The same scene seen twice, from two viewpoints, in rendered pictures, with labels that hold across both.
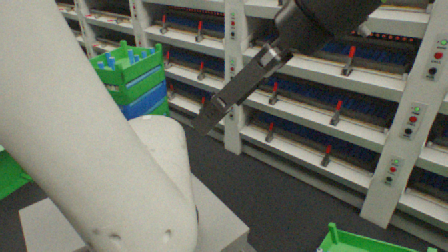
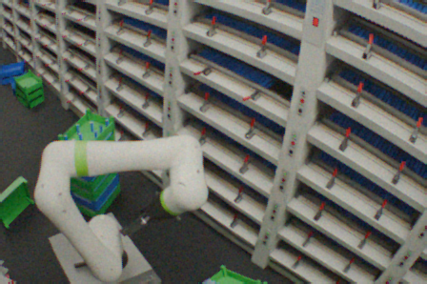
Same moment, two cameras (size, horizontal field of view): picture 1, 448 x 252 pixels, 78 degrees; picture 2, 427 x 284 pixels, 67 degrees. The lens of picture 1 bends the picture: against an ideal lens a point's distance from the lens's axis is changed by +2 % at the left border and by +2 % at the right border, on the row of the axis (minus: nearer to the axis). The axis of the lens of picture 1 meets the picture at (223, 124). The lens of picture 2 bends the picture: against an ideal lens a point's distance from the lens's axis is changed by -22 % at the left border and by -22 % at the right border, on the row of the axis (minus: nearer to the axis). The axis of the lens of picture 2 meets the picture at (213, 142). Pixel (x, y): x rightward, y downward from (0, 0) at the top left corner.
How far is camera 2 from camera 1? 1.05 m
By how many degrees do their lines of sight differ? 7
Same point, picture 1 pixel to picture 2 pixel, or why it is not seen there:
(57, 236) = (67, 254)
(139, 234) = (103, 269)
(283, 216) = (196, 257)
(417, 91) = (275, 196)
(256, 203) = (178, 247)
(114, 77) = not seen: hidden behind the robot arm
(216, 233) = (135, 267)
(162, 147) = (109, 236)
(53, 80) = (84, 237)
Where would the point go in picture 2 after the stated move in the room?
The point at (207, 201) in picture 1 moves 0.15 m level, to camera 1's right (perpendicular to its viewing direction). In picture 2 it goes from (132, 252) to (167, 256)
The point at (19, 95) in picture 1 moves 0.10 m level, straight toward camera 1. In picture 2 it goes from (79, 241) to (91, 263)
